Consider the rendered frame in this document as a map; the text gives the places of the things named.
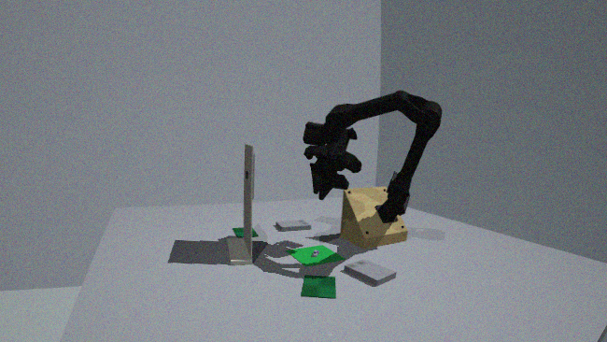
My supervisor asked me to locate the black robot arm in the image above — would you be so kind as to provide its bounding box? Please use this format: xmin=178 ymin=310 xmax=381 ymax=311
xmin=303 ymin=90 xmax=443 ymax=223

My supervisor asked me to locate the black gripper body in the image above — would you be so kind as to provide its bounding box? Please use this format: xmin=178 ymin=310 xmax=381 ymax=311
xmin=304 ymin=141 xmax=350 ymax=190

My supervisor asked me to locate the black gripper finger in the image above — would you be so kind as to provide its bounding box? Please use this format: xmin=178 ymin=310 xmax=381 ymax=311
xmin=310 ymin=163 xmax=333 ymax=194
xmin=319 ymin=178 xmax=343 ymax=200

